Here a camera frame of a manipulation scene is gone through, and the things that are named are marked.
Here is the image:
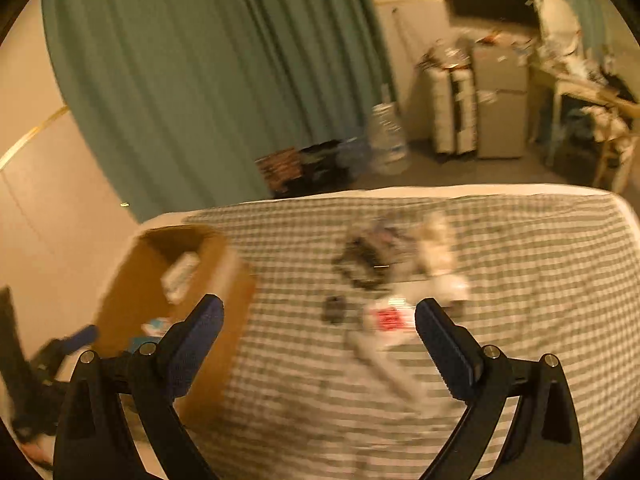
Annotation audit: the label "grey mini fridge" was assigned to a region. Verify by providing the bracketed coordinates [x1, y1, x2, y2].
[471, 41, 532, 161]

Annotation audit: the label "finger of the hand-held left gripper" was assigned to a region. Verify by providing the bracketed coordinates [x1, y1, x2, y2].
[47, 324, 99, 356]

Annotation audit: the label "small black item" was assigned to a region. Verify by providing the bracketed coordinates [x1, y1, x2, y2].
[322, 295, 347, 327]

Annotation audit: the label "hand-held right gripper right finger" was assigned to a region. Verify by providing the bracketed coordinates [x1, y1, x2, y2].
[414, 297, 585, 480]

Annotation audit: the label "white suitcase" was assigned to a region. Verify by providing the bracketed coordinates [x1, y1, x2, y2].
[431, 66, 477, 157]

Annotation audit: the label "black storage box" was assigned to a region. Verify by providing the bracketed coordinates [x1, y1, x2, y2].
[299, 141, 347, 187]

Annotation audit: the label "patterned brown box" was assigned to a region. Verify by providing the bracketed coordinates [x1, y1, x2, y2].
[254, 146, 304, 197]

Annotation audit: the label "clear bag with red card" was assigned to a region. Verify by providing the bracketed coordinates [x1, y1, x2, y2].
[347, 294, 428, 401]

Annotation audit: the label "large clear water bottle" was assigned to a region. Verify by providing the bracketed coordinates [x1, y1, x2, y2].
[369, 101, 409, 175]

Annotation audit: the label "bunch of black clips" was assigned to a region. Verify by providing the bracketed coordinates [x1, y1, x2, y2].
[332, 227, 398, 290]

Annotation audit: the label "blue plastic bag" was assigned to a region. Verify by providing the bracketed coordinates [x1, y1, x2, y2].
[339, 136, 374, 177]

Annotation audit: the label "person's left hand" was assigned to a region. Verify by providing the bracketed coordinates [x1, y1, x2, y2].
[22, 437, 55, 468]

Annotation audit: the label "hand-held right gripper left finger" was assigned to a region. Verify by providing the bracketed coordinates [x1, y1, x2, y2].
[52, 294, 226, 480]

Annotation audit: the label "wooden chair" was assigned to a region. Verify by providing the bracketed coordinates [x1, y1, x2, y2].
[592, 97, 640, 195]

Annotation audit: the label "white clothes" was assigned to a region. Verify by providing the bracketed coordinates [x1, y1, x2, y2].
[590, 104, 632, 142]

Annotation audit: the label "cream dressing table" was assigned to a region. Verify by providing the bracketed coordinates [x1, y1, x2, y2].
[529, 57, 640, 173]

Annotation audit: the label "wide green curtain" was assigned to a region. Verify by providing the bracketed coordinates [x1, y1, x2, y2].
[42, 0, 398, 223]

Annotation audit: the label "brown cardboard box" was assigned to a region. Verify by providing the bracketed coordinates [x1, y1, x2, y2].
[94, 224, 259, 428]

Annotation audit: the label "white oval mirror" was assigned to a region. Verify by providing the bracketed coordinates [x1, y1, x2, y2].
[539, 0, 582, 57]

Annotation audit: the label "grey checked blanket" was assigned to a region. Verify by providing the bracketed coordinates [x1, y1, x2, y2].
[182, 192, 640, 480]

